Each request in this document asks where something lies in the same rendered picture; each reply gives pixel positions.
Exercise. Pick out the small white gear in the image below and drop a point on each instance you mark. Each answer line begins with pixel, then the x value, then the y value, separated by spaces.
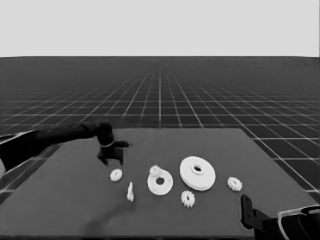
pixel 158 172
pixel 191 200
pixel 238 185
pixel 119 177

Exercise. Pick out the white thin T-shaped piece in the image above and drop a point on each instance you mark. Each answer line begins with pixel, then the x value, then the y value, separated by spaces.
pixel 130 195

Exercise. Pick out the large thick white disc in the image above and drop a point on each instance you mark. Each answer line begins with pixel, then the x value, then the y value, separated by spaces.
pixel 191 178

